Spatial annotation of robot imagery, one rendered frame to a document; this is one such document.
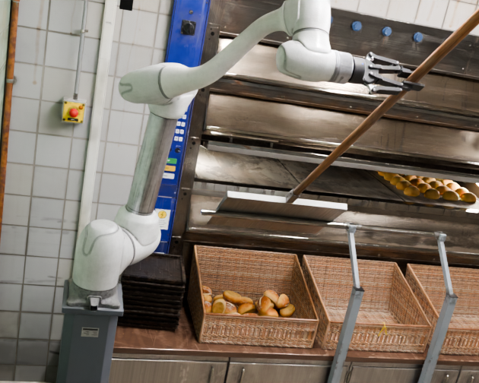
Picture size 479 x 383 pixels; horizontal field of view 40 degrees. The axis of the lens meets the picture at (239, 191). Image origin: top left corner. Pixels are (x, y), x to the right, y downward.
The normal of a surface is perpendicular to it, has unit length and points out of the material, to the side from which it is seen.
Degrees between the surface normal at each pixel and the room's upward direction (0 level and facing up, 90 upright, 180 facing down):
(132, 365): 90
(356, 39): 90
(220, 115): 70
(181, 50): 90
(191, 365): 91
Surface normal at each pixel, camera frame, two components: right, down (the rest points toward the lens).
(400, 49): 0.22, 0.34
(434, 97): 0.29, 0.00
